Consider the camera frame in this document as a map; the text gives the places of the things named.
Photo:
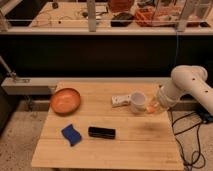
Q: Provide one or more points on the orange wooden bowl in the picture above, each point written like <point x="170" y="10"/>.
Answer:
<point x="65" y="101"/>

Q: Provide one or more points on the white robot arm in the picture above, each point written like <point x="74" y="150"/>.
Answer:
<point x="185" y="79"/>

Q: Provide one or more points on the white ceramic cup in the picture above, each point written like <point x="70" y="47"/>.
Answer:
<point x="137" y="102"/>

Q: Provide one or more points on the metal clamp bracket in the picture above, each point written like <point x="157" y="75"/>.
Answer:
<point x="12" y="74"/>

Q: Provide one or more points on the white vertical post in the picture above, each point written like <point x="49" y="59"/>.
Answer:
<point x="91" y="15"/>

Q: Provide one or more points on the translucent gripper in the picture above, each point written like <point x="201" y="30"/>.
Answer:
<point x="158" y="101"/>

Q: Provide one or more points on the white plastic object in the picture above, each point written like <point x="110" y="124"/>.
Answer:
<point x="120" y="100"/>

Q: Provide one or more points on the blue sponge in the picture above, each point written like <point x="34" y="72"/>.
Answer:
<point x="72" y="135"/>

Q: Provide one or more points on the black pouch on shelf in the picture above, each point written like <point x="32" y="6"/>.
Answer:
<point x="122" y="20"/>

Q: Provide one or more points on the orange plastic crate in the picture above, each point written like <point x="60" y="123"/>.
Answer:
<point x="150" y="17"/>

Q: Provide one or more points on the black rectangular eraser block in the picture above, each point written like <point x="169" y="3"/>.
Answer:
<point x="102" y="132"/>

